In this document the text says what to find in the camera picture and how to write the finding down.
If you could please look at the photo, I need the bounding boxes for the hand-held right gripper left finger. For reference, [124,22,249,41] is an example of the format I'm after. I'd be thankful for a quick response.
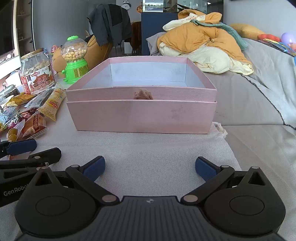
[30,156,118,205]

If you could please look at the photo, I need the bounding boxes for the orange and cream duvet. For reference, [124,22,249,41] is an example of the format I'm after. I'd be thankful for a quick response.
[157,9,253,76]

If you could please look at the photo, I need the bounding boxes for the blue cabinet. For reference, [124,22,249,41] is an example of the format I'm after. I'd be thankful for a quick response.
[141,11,179,56]

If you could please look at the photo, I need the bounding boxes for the glass display case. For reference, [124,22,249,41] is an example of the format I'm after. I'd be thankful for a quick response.
[142,0,208,13]

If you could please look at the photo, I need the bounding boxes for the white shelf unit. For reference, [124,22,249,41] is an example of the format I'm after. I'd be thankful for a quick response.
[14,0,35,50]

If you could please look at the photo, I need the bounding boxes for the green candy dispenser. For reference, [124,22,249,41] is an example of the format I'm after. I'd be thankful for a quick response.
[60,35,89,84]

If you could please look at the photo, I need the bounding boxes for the purple balloon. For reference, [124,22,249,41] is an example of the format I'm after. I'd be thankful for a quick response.
[281,32,296,45]

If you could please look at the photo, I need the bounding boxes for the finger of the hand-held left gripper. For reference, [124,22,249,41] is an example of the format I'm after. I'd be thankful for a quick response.
[0,147,62,171]
[0,138,37,160]

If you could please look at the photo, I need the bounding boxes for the red snack packet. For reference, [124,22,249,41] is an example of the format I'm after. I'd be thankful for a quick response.
[0,109,37,131]

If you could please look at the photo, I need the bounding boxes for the glass jar with dark contents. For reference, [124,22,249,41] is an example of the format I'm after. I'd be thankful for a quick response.
[0,84,21,105]

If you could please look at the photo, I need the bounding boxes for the red label peanut jar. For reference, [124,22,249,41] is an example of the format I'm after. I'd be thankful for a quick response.
[20,48,56,95]

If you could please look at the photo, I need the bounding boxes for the brown chair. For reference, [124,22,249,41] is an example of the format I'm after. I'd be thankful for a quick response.
[131,21,142,55]

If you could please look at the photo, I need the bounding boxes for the white television stand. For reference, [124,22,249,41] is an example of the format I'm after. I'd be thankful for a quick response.
[0,54,23,79]

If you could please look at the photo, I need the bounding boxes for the colourful toy pile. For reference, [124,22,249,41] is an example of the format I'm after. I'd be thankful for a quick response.
[258,34,296,56]

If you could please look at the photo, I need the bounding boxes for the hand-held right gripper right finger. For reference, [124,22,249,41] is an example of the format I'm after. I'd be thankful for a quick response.
[180,157,266,205]

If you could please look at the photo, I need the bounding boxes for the pink cardboard box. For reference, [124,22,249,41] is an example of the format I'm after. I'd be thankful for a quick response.
[65,57,218,134]

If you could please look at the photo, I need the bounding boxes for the orange chair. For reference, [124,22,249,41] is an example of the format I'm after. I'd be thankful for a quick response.
[84,35,114,67]

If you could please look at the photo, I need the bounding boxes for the grey pillow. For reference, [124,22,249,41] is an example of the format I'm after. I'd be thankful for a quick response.
[146,31,167,56]

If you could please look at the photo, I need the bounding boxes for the yellow pillow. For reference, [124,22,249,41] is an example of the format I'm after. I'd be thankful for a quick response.
[229,23,266,41]

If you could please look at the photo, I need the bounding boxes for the teal cloth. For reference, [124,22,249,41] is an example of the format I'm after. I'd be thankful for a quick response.
[191,20,249,50]

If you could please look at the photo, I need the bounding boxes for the television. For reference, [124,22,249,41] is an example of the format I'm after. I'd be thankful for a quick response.
[0,0,16,56]

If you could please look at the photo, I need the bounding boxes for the brown bread packet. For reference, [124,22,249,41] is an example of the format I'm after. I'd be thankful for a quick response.
[14,113,49,139]

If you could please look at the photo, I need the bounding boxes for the blue and white snack packet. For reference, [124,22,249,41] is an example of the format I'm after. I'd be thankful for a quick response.
[0,107,16,123]

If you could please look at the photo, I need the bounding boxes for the dark grey jacket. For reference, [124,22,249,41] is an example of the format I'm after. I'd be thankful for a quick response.
[87,3,133,47]

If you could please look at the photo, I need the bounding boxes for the yellow striped snack packet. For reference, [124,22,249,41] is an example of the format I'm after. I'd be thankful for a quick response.
[37,88,66,122]

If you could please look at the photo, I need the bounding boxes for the grey sofa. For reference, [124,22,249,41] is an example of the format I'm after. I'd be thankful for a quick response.
[203,37,296,241]

